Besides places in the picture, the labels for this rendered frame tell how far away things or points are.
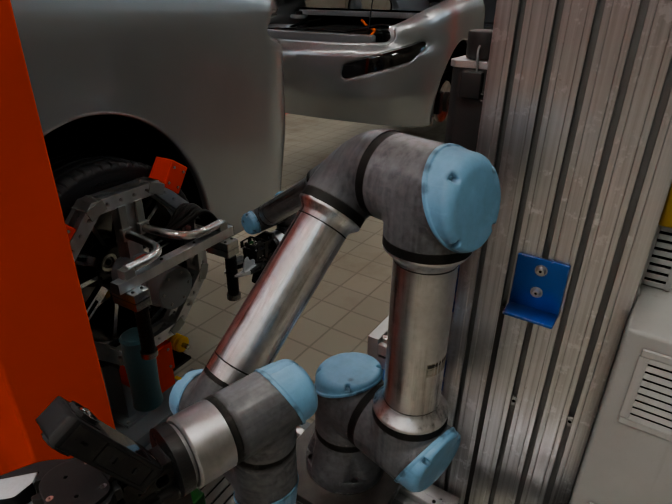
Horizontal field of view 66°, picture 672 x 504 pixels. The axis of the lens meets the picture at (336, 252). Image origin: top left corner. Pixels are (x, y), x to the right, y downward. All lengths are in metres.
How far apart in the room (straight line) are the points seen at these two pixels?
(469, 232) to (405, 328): 0.17
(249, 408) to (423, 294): 0.26
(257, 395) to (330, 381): 0.34
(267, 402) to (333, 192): 0.28
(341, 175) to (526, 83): 0.27
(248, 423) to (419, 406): 0.31
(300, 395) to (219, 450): 0.10
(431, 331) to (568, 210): 0.25
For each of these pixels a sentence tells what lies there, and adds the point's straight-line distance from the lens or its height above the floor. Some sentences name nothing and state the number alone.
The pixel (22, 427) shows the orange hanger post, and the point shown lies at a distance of 1.05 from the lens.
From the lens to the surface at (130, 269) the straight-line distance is 1.37.
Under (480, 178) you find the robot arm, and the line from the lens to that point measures 0.61.
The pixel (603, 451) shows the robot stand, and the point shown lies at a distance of 0.91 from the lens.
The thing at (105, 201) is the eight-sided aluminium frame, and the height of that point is 1.11.
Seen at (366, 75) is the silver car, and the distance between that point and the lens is 3.70.
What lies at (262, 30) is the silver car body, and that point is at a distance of 2.09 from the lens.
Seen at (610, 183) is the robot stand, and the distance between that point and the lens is 0.76.
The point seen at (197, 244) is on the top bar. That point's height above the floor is 0.98.
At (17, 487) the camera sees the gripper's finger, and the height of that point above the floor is 1.24.
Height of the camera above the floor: 1.62
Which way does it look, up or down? 27 degrees down
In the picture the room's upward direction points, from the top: 1 degrees clockwise
